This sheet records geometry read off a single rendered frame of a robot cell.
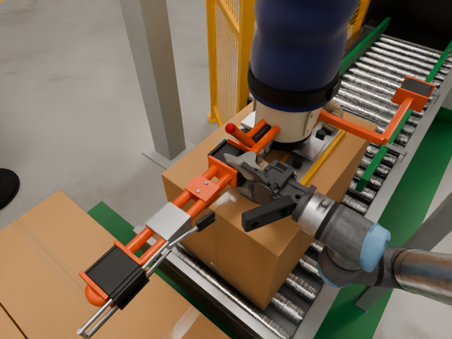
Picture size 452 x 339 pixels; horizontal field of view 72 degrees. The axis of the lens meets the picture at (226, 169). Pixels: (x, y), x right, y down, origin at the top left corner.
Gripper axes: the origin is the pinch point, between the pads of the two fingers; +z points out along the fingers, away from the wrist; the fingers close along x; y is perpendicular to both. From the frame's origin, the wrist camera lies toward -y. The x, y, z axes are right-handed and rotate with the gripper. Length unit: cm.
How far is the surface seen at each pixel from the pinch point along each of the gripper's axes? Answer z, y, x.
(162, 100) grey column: 92, 56, -58
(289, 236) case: -18.9, 1.0, -12.3
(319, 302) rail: -33, 6, -48
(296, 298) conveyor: -27, 7, -58
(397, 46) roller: 6, 206, -58
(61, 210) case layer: 67, -24, -53
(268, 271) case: -18.1, -5.3, -22.9
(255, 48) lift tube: 6.9, 19.8, 19.4
